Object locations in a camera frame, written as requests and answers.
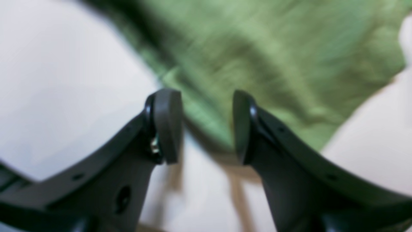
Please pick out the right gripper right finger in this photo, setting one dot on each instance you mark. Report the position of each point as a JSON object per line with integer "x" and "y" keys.
{"x": 305, "y": 191}

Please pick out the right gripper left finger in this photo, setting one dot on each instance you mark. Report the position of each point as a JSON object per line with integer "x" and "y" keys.
{"x": 106, "y": 191}

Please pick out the green t-shirt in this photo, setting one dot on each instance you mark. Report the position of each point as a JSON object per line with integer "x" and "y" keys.
{"x": 311, "y": 63}

